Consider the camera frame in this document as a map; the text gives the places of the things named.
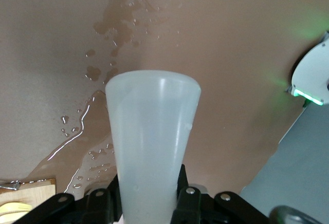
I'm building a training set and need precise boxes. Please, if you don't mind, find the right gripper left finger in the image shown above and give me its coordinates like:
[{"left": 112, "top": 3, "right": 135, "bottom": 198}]
[{"left": 24, "top": 173, "right": 123, "bottom": 224}]

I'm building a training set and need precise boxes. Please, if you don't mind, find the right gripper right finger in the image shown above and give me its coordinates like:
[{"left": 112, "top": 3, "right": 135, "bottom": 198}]
[{"left": 171, "top": 164, "right": 271, "bottom": 224}]

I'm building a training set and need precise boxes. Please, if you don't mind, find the translucent sauce bottle orange cap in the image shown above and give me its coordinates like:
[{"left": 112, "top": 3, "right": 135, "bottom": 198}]
[{"left": 104, "top": 69, "right": 202, "bottom": 224}]

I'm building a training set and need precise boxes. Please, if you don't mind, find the yellow plastic fork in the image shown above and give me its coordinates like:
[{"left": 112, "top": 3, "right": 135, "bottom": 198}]
[{"left": 0, "top": 201, "right": 33, "bottom": 218}]

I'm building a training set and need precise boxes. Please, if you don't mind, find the wooden cutting board metal handle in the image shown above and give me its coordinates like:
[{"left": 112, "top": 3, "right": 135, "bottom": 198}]
[{"left": 0, "top": 177, "right": 57, "bottom": 224}]

